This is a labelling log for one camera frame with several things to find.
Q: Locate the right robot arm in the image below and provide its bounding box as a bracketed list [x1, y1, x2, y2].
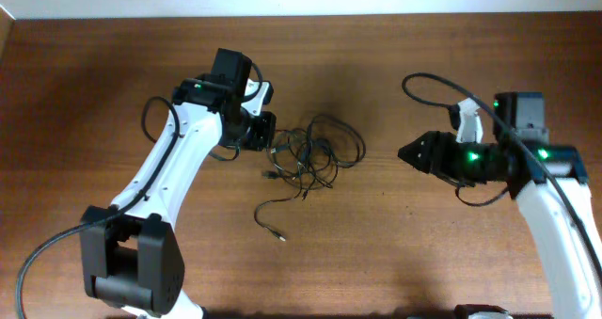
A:
[398, 92, 601, 318]

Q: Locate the long black usb cable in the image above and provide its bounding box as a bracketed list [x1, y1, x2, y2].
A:
[253, 130, 340, 243]

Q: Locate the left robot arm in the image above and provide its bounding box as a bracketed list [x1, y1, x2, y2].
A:
[80, 48, 276, 318]

